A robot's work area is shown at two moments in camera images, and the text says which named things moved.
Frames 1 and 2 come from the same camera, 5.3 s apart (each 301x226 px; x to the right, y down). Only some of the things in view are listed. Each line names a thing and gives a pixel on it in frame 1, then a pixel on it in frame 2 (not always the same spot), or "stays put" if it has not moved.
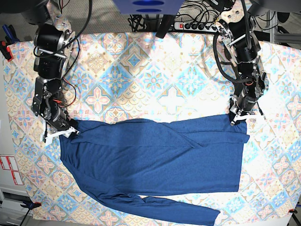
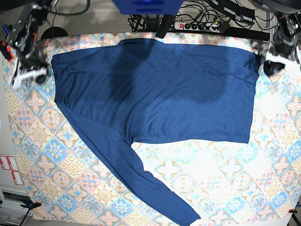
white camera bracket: x=67 y=133 to x=16 y=79
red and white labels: x=8 y=162 stays put
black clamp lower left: x=30 y=205 stays put
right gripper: x=243 y=103 to x=282 y=45
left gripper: x=55 y=116 to x=30 y=58
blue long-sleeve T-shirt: x=122 y=161 to x=138 y=90
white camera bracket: x=248 y=117 to x=290 y=64
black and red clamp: x=6 y=51 stays put
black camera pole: x=165 y=26 stays put
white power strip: x=206 y=27 stays put
